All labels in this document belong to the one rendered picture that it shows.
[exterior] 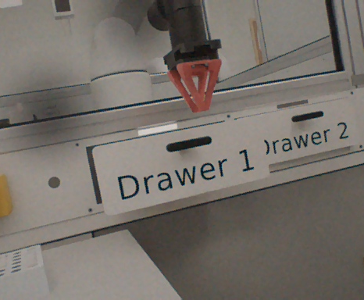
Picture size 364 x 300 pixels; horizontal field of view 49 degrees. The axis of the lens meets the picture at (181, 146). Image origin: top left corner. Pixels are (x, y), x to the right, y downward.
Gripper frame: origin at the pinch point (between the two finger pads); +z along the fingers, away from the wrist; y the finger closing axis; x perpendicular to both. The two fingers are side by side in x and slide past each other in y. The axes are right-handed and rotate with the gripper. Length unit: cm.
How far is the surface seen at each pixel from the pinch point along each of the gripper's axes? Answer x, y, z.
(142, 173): 10.5, 2.7, 9.0
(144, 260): 13.8, -5.1, 20.0
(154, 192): 9.2, 2.6, 12.3
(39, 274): 27.2, -7.8, 17.2
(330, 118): -36.4, 16.7, 7.1
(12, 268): 30.6, -4.6, 16.5
